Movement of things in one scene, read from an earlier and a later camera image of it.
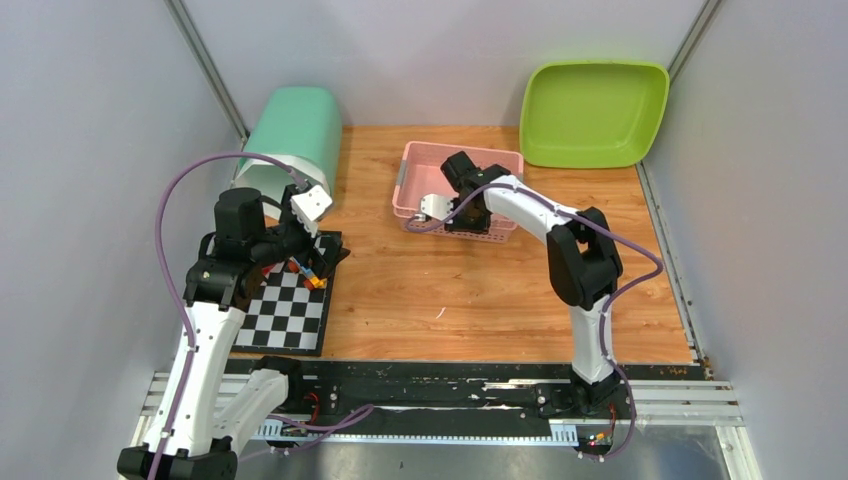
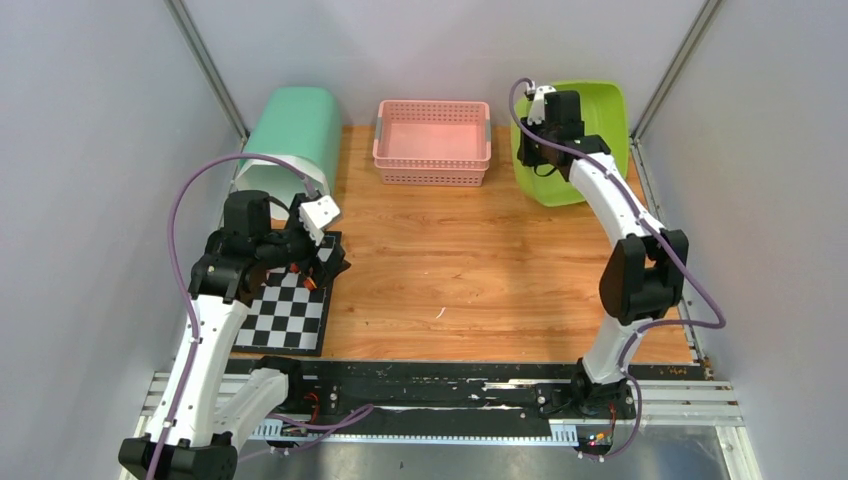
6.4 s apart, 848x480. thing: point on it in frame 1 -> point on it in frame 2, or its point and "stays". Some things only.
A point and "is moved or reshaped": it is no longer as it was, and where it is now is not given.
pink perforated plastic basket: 417,173 -> 433,142
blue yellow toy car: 311,282 stays
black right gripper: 482,228 -> 525,153
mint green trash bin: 302,127 stays
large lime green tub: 592,113 is moved or reshaped
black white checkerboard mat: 286,318 stays
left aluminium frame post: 208,62 stays
